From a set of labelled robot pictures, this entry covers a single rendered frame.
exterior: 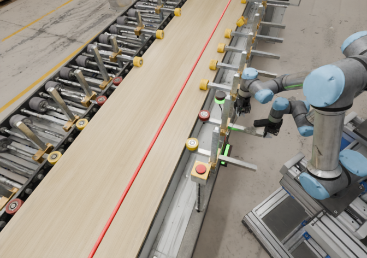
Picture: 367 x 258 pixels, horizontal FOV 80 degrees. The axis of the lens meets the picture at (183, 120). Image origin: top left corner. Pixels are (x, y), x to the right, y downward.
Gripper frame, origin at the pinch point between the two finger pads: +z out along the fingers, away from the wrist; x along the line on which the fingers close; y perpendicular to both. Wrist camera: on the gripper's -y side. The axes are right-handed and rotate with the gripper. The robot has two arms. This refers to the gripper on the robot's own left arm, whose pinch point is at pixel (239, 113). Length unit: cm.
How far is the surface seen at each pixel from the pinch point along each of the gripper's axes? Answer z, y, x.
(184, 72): 11, -55, -36
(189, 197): 39, 39, -32
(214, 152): 4.6, 25.0, -17.1
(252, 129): 13.7, 2.1, 10.2
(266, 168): 101, -11, 44
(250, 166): 17.2, 27.9, 5.6
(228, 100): -13.7, 1.5, -8.7
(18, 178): 27, 30, -147
